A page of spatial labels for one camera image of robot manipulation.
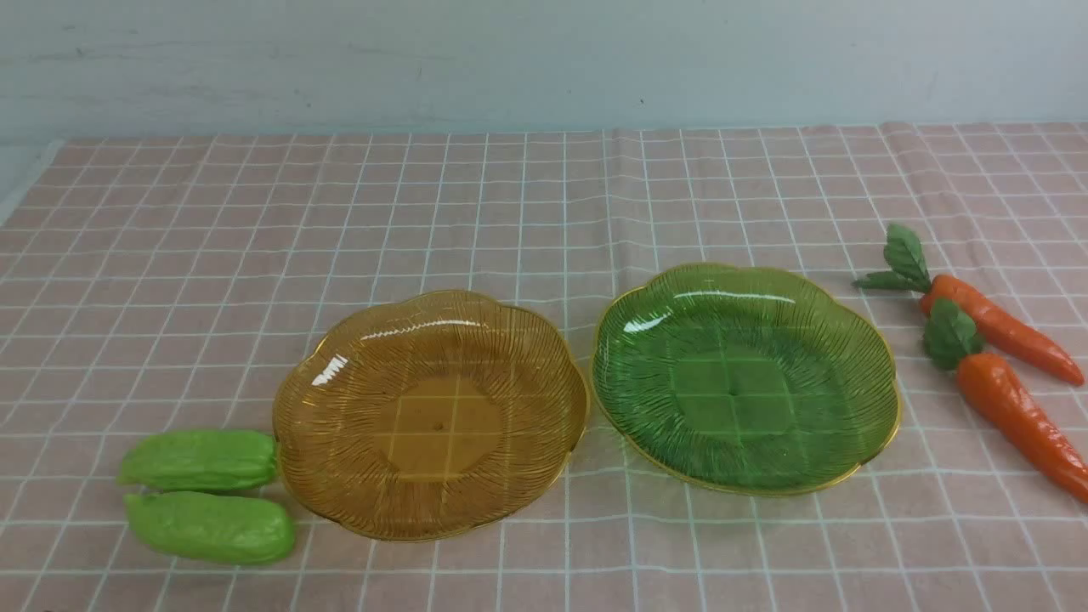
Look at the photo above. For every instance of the orange carrot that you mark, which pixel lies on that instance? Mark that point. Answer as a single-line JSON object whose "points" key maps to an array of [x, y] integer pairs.
{"points": [[991, 386], [907, 271]]}

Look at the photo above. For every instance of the green gourd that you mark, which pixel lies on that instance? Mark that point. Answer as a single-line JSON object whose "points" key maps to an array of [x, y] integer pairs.
{"points": [[201, 460], [231, 530]]}

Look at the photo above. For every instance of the amber glass plate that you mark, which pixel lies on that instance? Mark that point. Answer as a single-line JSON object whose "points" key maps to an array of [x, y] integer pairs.
{"points": [[427, 418]]}

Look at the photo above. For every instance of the green glass plate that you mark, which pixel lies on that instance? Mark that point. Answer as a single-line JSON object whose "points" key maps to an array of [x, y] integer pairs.
{"points": [[748, 380]]}

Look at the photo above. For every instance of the pink checkered tablecloth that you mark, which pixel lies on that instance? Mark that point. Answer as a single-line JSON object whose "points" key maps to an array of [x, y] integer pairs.
{"points": [[171, 283]]}

